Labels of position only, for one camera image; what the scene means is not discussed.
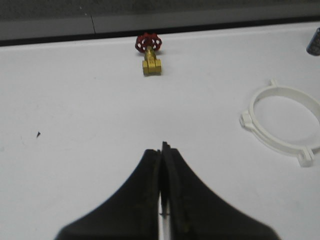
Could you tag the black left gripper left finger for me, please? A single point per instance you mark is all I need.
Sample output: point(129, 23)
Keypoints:
point(131, 213)

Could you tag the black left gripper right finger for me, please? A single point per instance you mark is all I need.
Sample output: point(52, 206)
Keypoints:
point(197, 213)

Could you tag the brass valve red handwheel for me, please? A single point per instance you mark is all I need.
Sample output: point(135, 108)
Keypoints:
point(148, 44)

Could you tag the grey stone counter ledge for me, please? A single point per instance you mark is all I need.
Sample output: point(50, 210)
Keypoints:
point(23, 19)

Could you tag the black cylindrical capacitor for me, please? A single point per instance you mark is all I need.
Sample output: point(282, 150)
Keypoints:
point(313, 48)

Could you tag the white half-ring pipe clamp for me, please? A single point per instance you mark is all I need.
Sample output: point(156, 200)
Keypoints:
point(249, 121)

